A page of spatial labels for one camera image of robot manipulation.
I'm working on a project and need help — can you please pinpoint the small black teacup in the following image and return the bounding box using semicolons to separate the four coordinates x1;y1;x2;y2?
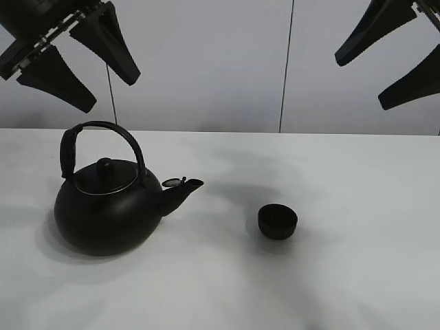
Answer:
258;203;298;241

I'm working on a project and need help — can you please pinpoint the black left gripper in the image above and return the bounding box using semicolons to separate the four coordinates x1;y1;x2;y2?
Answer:
1;1;140;113

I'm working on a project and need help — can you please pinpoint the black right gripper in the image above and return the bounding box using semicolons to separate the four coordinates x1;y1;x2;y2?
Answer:
335;0;439;110

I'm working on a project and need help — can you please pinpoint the black round teapot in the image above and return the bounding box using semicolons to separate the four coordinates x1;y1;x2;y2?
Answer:
54;121;204;256

